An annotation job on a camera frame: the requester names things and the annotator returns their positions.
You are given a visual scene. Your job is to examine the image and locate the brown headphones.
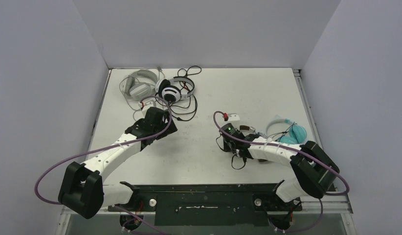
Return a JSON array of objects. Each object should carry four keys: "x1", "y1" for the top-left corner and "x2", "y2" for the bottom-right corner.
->
[{"x1": 239, "y1": 125, "x2": 257, "y2": 134}]

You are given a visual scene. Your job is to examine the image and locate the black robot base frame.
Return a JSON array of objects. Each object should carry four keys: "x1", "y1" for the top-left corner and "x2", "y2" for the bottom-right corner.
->
[{"x1": 105, "y1": 183, "x2": 352, "y2": 228}]

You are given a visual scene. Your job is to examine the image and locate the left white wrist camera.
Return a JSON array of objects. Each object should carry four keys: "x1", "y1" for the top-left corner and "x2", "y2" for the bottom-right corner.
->
[{"x1": 137, "y1": 100, "x2": 157, "y2": 118}]

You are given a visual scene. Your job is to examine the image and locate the grey white headphones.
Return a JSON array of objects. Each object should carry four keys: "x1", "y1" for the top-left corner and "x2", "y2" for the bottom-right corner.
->
[{"x1": 120, "y1": 66, "x2": 165, "y2": 125}]

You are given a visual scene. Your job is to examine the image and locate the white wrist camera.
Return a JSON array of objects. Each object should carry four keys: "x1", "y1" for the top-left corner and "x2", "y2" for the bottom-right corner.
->
[
  {"x1": 223, "y1": 113, "x2": 241, "y2": 122},
  {"x1": 137, "y1": 100, "x2": 157, "y2": 118}
]

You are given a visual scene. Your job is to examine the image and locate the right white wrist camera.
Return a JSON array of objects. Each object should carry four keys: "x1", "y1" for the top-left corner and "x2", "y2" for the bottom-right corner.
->
[{"x1": 223, "y1": 113, "x2": 241, "y2": 122}]

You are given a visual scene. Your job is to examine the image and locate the black earbuds cable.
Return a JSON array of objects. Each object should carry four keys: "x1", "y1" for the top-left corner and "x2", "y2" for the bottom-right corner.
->
[{"x1": 272, "y1": 122, "x2": 300, "y2": 143}]

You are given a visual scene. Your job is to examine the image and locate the black and white headphones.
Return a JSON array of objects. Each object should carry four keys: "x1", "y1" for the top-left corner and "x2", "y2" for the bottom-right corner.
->
[{"x1": 155, "y1": 65, "x2": 202, "y2": 122}]

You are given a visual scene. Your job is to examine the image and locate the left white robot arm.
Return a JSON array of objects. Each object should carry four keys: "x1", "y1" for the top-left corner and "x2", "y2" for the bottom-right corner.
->
[{"x1": 58, "y1": 107, "x2": 177, "y2": 219}]

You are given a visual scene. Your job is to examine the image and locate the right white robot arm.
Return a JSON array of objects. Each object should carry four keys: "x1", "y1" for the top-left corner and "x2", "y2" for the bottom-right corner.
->
[{"x1": 220, "y1": 123, "x2": 339, "y2": 210}]

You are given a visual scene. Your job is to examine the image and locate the teal cat-ear headphones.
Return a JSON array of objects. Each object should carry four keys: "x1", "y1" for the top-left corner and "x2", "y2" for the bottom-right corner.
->
[{"x1": 264, "y1": 115, "x2": 307, "y2": 144}]

